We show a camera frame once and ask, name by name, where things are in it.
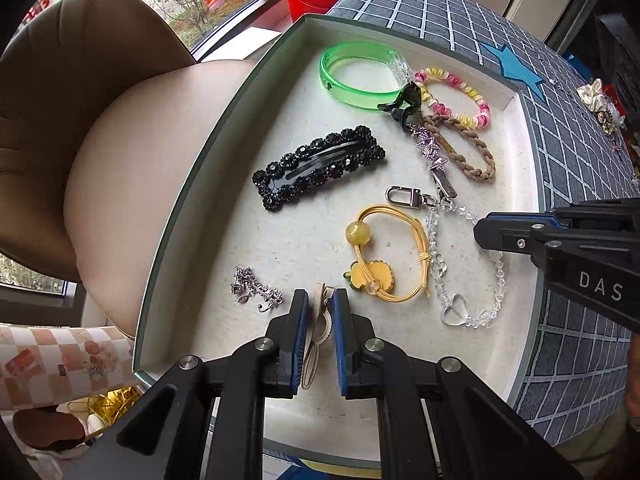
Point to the silver charm brooch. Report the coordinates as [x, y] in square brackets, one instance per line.
[260, 292]

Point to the beige hair clip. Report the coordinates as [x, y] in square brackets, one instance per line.
[312, 360]

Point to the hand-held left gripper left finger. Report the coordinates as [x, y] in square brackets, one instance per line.
[300, 345]

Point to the gold ribbon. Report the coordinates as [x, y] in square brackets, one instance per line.
[107, 402]

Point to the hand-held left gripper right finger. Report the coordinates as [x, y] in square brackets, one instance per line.
[341, 345]

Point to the grey checked star tablecloth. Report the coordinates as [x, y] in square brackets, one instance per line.
[575, 360]

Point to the black beaded hair clip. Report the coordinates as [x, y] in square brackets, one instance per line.
[310, 160]

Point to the green translucent bangle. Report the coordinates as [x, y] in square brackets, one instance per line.
[330, 67]

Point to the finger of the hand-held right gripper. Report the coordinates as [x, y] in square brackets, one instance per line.
[505, 237]
[600, 215]

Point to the black claw clip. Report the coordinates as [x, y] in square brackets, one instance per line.
[407, 99]

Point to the checked patterned wrapping paper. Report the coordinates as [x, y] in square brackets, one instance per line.
[55, 360]

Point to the silver star hair clip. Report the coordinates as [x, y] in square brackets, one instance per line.
[434, 157]

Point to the beige chair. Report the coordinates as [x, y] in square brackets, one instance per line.
[125, 170]

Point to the pile of scrunchies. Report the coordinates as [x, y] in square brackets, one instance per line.
[602, 100]

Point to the dark green jewelry box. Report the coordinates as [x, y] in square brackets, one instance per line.
[300, 245]

